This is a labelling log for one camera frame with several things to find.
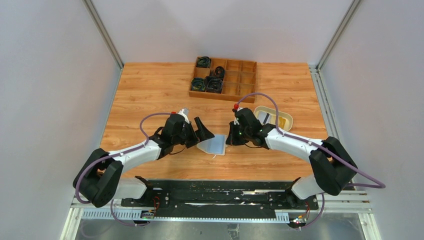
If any aluminium corner post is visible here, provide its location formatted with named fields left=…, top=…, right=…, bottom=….
left=82, top=0, right=124, bottom=70
left=316, top=0, right=363, bottom=72

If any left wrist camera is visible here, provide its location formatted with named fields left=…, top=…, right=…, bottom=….
left=171, top=107, right=190, bottom=123

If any dark coiled belt bottom-left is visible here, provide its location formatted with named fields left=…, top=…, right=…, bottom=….
left=190, top=77, right=206, bottom=92

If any yellow VIP card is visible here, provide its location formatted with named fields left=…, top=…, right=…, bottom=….
left=277, top=116, right=287, bottom=128

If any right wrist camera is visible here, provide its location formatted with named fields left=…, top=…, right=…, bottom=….
left=232, top=103, right=243, bottom=126

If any right aluminium corner post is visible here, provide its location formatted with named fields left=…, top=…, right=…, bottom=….
left=316, top=0, right=363, bottom=72

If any right side aluminium rail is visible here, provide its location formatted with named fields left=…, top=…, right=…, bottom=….
left=308, top=64, right=357, bottom=190

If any aluminium frame rail front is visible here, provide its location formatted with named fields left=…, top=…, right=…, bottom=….
left=60, top=190, right=382, bottom=240

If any black coiled belt middle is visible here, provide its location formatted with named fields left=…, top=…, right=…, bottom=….
left=214, top=66, right=225, bottom=79

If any beige plate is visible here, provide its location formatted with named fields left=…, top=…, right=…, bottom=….
left=253, top=106, right=294, bottom=131

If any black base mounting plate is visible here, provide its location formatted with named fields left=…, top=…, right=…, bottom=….
left=113, top=179, right=319, bottom=223

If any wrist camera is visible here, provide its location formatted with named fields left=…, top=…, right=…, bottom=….
left=171, top=107, right=190, bottom=123
left=232, top=103, right=243, bottom=126

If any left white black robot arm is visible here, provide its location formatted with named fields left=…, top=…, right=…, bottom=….
left=72, top=112, right=214, bottom=208

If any left aluminium corner post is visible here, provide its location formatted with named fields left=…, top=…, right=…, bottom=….
left=82, top=0, right=124, bottom=70

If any black coiled belt bottom-middle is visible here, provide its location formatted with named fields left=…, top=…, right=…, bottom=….
left=205, top=76, right=223, bottom=94

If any black coiled belt top-left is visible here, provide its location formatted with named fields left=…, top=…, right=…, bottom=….
left=195, top=56, right=212, bottom=69

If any wooden compartment tray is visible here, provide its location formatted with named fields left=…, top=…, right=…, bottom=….
left=188, top=56, right=257, bottom=103

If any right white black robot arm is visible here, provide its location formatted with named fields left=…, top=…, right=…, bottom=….
left=227, top=104, right=357, bottom=202

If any white leather card holder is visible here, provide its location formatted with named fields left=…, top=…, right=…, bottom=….
left=196, top=134, right=227, bottom=156

